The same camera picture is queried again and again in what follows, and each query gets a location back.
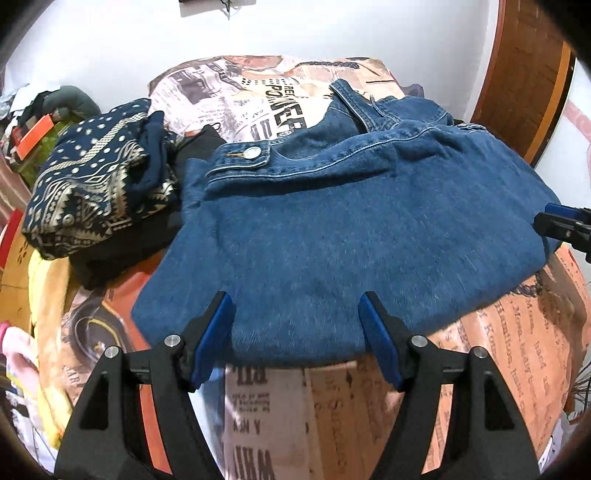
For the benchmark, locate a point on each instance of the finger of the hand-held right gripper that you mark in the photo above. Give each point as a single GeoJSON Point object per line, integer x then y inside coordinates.
{"type": "Point", "coordinates": [561, 228]}

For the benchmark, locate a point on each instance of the brown wooden door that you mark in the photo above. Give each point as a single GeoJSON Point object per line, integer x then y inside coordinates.
{"type": "Point", "coordinates": [521, 78]}

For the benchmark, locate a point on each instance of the orange box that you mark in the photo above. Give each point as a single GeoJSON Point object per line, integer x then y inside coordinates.
{"type": "Point", "coordinates": [34, 136]}

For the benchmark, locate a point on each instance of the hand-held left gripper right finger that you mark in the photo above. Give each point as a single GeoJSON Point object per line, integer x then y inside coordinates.
{"type": "Point", "coordinates": [378, 337]}

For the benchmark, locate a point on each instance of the small wall-mounted monitor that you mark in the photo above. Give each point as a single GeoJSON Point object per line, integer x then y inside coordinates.
{"type": "Point", "coordinates": [217, 1]}

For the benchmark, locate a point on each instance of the newspaper print blanket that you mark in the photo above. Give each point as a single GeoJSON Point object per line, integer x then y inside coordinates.
{"type": "Point", "coordinates": [415, 397]}

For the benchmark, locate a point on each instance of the purple backpack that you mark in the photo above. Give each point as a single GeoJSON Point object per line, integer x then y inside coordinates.
{"type": "Point", "coordinates": [414, 88]}

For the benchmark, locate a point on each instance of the yellow cloth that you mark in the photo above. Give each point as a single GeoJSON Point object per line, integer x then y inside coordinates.
{"type": "Point", "coordinates": [46, 323]}

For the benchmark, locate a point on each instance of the wooden folding lap table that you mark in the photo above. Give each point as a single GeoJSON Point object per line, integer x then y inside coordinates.
{"type": "Point", "coordinates": [14, 286]}

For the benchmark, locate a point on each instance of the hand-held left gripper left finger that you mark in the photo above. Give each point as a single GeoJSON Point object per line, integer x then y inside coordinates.
{"type": "Point", "coordinates": [214, 337]}

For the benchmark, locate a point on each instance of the blue denim jacket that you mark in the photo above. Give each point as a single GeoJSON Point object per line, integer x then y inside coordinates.
{"type": "Point", "coordinates": [360, 221]}

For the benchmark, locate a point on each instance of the red box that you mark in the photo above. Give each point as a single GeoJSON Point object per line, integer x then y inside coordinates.
{"type": "Point", "coordinates": [7, 235]}

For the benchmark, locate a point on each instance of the navy patterned folded cloth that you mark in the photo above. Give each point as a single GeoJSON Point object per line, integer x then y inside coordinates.
{"type": "Point", "coordinates": [87, 184]}

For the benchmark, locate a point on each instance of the black folded cloth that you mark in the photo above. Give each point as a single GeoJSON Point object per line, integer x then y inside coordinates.
{"type": "Point", "coordinates": [124, 254]}

